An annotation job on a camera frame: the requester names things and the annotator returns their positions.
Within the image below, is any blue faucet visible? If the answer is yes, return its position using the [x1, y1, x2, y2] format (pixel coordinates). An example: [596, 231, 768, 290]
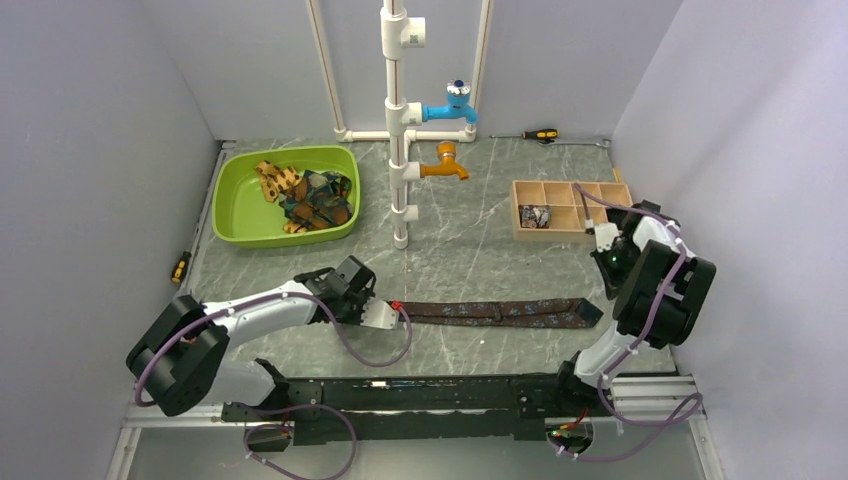
[422, 79, 478, 125]

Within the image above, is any orange faucet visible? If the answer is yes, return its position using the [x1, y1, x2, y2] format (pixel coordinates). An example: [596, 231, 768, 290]
[420, 141, 470, 181]

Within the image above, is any dark brown floral tie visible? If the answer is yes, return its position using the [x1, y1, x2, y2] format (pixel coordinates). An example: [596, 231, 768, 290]
[395, 298, 603, 329]

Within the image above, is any yellow black screwdriver back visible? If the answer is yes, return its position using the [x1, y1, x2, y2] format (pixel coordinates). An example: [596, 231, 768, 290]
[491, 128, 559, 144]

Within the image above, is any rolled tie in tray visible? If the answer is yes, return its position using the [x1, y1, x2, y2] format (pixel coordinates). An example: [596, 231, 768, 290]
[518, 204, 552, 229]

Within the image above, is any yellow black screwdriver left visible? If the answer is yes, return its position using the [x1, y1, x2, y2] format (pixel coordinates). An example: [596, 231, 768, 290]
[170, 251, 192, 284]

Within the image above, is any aluminium frame rail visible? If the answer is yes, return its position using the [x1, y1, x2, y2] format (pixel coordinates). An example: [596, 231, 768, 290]
[108, 374, 720, 479]

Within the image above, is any dark teal patterned tie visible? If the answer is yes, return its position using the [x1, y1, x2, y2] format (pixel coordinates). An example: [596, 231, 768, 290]
[278, 167, 354, 234]

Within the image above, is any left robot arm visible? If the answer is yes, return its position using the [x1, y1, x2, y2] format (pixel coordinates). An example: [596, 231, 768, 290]
[125, 256, 398, 420]

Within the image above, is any wooden compartment tray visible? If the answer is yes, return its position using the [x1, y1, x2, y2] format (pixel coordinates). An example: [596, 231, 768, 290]
[510, 180, 633, 244]

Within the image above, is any white pvc pipe assembly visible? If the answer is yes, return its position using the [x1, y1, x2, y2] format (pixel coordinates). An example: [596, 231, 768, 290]
[306, 1, 493, 250]

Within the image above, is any silver wrench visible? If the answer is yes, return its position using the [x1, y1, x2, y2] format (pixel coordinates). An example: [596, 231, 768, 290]
[539, 138, 612, 149]

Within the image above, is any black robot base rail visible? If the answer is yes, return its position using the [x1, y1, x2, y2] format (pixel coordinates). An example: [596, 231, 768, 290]
[222, 373, 602, 446]

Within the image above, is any yellow black screwdriver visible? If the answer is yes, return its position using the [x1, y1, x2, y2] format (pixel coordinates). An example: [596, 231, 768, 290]
[491, 128, 559, 144]
[170, 251, 192, 284]

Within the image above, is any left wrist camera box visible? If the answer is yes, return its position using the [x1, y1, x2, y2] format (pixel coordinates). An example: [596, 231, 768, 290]
[360, 298, 399, 330]

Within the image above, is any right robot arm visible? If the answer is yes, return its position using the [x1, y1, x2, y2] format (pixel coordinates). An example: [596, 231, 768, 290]
[550, 200, 717, 415]

